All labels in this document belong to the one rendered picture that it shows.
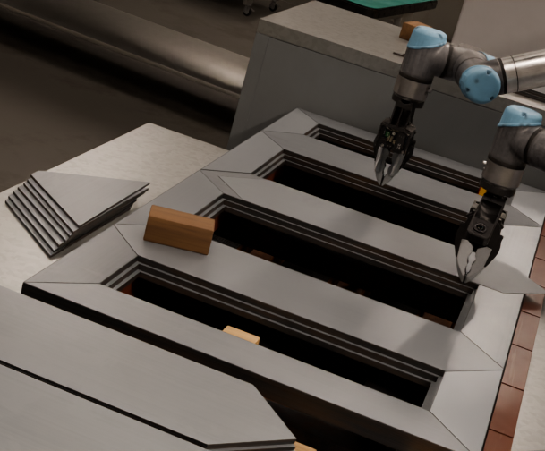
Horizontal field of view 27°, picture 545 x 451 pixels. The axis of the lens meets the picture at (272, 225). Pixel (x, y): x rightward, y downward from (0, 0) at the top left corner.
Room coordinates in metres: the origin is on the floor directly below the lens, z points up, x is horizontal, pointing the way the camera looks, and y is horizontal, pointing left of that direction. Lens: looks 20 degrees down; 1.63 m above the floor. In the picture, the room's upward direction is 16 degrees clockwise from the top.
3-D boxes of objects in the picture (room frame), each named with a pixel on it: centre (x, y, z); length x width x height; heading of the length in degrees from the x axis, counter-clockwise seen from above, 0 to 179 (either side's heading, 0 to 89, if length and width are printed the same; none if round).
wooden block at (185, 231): (1.90, 0.16, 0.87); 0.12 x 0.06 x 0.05; 96
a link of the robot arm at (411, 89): (2.42, -0.22, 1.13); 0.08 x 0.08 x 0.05
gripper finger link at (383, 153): (2.42, -0.19, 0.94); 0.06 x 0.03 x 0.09; 169
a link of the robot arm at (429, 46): (2.42, -0.22, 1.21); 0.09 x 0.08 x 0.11; 96
